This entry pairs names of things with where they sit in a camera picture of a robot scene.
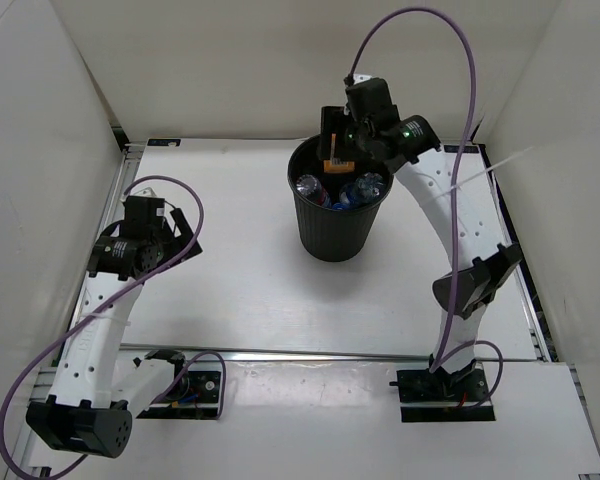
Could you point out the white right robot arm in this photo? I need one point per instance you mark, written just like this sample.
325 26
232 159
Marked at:
480 262

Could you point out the aluminium frame rail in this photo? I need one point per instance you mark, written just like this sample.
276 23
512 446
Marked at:
254 355

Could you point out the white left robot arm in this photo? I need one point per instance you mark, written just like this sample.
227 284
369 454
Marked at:
86 410

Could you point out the black ribbed plastic bin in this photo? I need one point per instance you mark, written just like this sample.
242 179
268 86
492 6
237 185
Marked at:
327 233

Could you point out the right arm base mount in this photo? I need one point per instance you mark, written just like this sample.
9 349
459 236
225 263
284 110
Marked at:
424 398

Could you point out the small orange juice bottle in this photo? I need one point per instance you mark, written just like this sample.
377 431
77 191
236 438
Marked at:
335 165

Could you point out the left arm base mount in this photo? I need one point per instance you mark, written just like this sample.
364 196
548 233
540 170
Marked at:
199 394

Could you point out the pepsi bottle dark blue label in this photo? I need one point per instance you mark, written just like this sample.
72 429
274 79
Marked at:
310 187

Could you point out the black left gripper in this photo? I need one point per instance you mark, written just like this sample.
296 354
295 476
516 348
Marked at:
181 223

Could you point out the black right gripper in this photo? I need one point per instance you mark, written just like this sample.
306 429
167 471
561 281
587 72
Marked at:
332 119

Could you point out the clear bottle blue label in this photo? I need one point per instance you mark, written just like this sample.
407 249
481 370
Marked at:
365 190

